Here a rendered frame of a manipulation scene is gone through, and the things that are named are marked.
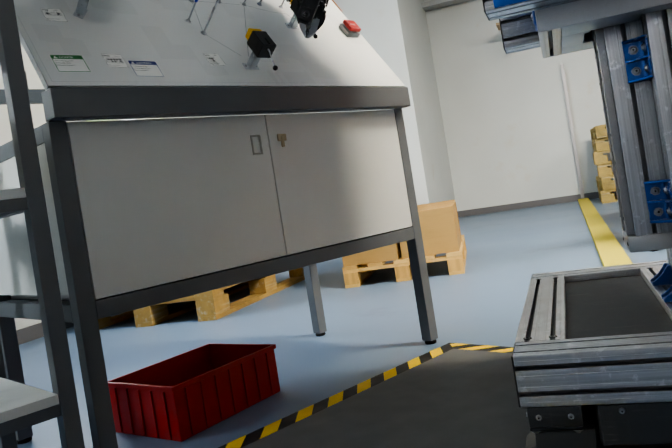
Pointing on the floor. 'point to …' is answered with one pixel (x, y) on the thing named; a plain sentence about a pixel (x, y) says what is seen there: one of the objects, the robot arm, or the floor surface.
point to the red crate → (193, 390)
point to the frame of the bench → (78, 260)
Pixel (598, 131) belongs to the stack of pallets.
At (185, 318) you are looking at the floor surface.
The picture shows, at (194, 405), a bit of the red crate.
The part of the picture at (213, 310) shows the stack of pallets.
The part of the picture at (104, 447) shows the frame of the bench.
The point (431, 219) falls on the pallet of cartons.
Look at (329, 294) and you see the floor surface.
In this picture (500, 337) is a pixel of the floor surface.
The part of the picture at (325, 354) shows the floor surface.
